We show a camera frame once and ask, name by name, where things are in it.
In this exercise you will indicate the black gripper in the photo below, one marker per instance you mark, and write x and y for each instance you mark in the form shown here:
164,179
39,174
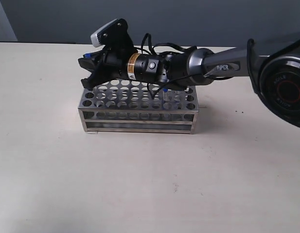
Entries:
125,64

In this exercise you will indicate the blue capped test tube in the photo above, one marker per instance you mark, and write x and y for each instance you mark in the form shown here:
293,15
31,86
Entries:
87,55
166,104
177,97

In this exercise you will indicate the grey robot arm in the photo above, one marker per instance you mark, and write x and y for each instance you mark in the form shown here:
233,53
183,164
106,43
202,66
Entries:
273,68

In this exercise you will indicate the stainless steel test tube rack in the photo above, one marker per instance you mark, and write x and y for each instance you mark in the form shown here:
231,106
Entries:
125,106

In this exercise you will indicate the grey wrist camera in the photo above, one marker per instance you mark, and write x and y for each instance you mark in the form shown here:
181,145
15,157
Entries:
114,33

